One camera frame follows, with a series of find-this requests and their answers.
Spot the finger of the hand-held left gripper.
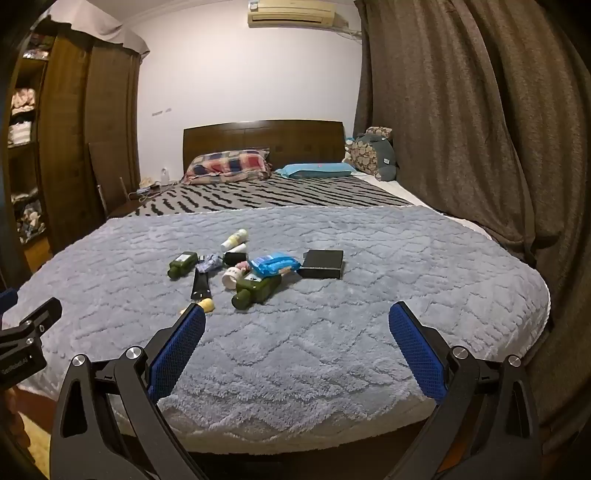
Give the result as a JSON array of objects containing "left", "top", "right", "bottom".
[
  {"left": 0, "top": 288, "right": 19, "bottom": 320},
  {"left": 17, "top": 297, "right": 64, "bottom": 337}
]

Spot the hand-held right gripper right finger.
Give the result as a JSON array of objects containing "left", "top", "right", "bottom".
[{"left": 388, "top": 301, "right": 539, "bottom": 480}]

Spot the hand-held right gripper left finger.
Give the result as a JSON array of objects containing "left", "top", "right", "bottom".
[{"left": 51, "top": 302, "right": 208, "bottom": 480}]

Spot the yellow round container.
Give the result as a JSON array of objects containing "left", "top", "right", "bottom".
[{"left": 180, "top": 298, "right": 216, "bottom": 316}]

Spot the black tube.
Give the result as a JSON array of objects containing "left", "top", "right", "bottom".
[{"left": 191, "top": 268, "right": 213, "bottom": 303}]

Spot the small green bottle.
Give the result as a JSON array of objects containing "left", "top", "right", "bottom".
[{"left": 167, "top": 251, "right": 199, "bottom": 281}]

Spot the pile of folded clothes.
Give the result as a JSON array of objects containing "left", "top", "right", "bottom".
[
  {"left": 9, "top": 89, "right": 38, "bottom": 145},
  {"left": 13, "top": 188, "right": 48, "bottom": 244}
]

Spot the grey fluffy blanket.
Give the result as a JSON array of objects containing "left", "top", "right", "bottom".
[{"left": 2, "top": 205, "right": 552, "bottom": 445}]

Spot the large green bottle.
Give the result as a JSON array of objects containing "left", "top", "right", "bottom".
[{"left": 230, "top": 271, "right": 284, "bottom": 311}]

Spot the black white jar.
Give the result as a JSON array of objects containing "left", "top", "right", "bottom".
[{"left": 223, "top": 244, "right": 249, "bottom": 267}]

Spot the white yellow bottle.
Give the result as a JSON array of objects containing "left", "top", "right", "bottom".
[{"left": 221, "top": 229, "right": 249, "bottom": 252}]

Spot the blue wipes packet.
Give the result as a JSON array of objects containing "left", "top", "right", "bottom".
[{"left": 247, "top": 252, "right": 302, "bottom": 278}]

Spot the black flat box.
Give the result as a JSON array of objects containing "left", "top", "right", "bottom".
[{"left": 297, "top": 250, "right": 345, "bottom": 280}]

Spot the white bed sheet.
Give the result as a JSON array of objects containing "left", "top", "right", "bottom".
[{"left": 353, "top": 173, "right": 497, "bottom": 247}]

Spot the wooden wardrobe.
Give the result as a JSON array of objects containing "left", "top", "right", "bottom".
[{"left": 0, "top": 18, "right": 142, "bottom": 273}]

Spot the black striped grey blanket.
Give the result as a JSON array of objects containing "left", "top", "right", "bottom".
[{"left": 122, "top": 173, "right": 416, "bottom": 217}]

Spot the plaid pillow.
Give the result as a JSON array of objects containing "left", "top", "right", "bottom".
[{"left": 181, "top": 148, "right": 272, "bottom": 184}]

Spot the wood print cushion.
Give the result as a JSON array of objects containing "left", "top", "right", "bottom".
[{"left": 344, "top": 137, "right": 383, "bottom": 176}]

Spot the blue pillow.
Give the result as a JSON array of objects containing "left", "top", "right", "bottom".
[{"left": 276, "top": 161, "right": 357, "bottom": 179}]

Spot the wooden bed headboard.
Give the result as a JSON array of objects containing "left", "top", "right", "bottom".
[{"left": 183, "top": 120, "right": 347, "bottom": 175}]

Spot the brown curtain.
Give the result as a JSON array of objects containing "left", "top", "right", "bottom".
[{"left": 353, "top": 0, "right": 591, "bottom": 435}]

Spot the grey cloth cover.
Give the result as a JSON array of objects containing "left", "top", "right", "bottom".
[{"left": 46, "top": 0, "right": 151, "bottom": 59}]

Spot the white air conditioner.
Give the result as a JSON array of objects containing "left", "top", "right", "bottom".
[{"left": 247, "top": 0, "right": 336, "bottom": 27}]

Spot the air conditioner hose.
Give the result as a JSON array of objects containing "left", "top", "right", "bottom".
[{"left": 330, "top": 13, "right": 363, "bottom": 44}]

